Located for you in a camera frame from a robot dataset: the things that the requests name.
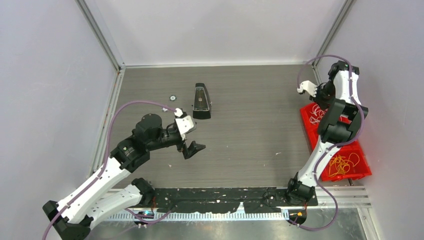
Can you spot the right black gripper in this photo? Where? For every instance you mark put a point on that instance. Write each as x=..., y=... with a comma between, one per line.
x=323, y=104

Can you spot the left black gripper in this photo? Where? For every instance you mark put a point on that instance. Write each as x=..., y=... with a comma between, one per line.
x=188, y=152

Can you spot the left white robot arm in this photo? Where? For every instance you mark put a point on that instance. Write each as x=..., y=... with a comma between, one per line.
x=76, y=215

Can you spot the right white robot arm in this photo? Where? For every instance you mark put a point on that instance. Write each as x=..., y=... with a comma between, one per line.
x=340, y=125

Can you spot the black metronome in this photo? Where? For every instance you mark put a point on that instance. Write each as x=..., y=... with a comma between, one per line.
x=202, y=107

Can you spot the small round disc far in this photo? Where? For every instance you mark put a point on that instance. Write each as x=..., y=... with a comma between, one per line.
x=172, y=98

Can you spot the red plastic bin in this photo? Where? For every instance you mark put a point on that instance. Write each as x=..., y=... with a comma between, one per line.
x=348, y=163

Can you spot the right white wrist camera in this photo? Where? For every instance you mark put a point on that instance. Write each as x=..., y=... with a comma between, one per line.
x=307, y=87

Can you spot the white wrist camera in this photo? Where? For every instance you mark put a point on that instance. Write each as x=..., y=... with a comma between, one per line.
x=307, y=87
x=184, y=122

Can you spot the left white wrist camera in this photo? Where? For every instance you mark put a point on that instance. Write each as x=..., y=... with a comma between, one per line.
x=184, y=122

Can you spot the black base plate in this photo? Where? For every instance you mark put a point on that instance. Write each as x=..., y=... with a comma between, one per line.
x=221, y=200

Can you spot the white slotted cable duct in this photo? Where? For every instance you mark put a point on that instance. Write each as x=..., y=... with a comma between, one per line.
x=239, y=215

